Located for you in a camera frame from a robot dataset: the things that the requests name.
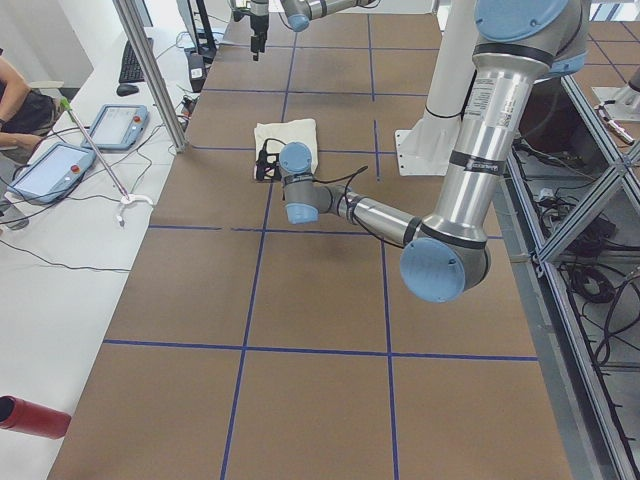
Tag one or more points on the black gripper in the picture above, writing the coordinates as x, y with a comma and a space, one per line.
258, 26

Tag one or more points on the cream long-sleeve cat shirt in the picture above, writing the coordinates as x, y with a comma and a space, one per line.
301, 130

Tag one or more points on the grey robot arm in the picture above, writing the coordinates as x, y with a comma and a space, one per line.
491, 55
298, 15

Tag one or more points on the black box with white label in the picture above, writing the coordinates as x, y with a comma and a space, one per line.
196, 71

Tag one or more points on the black keyboard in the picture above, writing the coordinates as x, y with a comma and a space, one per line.
130, 69

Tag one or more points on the black computer mouse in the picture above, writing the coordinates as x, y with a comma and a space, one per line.
125, 89

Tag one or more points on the upper blue teach pendant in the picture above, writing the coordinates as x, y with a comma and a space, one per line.
116, 127

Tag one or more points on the blue teach pendant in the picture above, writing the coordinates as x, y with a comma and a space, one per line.
116, 127
53, 175

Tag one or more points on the thin rod with green tip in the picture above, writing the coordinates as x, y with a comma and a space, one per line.
127, 198

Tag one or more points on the lower blue teach pendant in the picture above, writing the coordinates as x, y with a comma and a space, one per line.
53, 175

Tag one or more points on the seated person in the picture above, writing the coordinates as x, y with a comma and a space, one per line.
27, 115

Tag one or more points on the red bottle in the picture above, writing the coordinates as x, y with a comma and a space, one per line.
26, 417

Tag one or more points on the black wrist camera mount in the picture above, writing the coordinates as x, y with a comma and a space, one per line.
267, 166

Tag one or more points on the aluminium frame post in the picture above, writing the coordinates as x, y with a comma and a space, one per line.
132, 24

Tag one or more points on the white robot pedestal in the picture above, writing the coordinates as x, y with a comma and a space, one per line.
425, 149

